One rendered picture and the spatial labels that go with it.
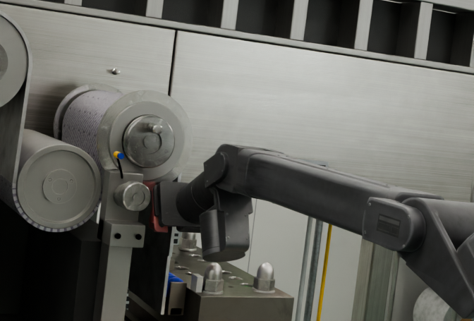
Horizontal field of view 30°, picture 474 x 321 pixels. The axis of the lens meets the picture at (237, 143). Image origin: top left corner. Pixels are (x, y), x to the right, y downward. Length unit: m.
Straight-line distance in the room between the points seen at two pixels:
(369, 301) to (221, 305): 0.84
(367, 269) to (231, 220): 1.02
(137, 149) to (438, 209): 0.59
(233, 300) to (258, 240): 3.09
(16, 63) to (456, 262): 0.71
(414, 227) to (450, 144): 1.22
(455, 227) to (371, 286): 1.34
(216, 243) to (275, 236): 3.34
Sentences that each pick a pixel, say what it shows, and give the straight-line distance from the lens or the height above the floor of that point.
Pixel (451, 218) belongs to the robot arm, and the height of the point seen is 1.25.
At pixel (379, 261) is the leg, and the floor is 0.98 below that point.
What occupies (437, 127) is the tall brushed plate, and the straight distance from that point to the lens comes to 1.97.
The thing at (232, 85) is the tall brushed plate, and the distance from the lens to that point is 1.70.
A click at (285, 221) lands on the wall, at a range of 4.49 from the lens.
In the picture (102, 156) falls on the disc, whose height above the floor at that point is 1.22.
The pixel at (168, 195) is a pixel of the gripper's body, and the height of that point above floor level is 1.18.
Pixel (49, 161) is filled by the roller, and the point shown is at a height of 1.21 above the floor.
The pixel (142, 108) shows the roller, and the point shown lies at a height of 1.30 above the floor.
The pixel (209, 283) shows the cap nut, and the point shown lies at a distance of 1.35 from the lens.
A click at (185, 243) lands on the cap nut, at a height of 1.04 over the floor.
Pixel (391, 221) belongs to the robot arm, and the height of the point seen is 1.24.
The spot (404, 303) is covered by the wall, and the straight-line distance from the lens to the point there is 5.01.
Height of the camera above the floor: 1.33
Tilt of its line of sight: 3 degrees down
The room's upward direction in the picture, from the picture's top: 7 degrees clockwise
